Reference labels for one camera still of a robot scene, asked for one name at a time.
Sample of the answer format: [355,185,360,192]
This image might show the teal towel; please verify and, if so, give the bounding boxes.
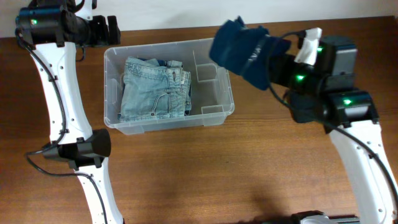
[209,17,291,91]

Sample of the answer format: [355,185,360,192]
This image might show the dark blue jeans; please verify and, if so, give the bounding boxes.
[136,57,193,118]

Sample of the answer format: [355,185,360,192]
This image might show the light blue jeans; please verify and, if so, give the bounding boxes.
[118,55,192,123]

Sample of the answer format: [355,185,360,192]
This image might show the clear plastic storage bin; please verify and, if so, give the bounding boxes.
[104,39,234,135]

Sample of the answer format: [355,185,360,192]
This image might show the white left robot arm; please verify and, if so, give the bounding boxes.
[15,0,124,223]

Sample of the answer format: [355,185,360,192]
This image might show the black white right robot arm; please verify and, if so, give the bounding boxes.
[265,28,397,223]

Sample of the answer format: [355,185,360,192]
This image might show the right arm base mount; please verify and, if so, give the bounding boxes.
[290,210,361,224]

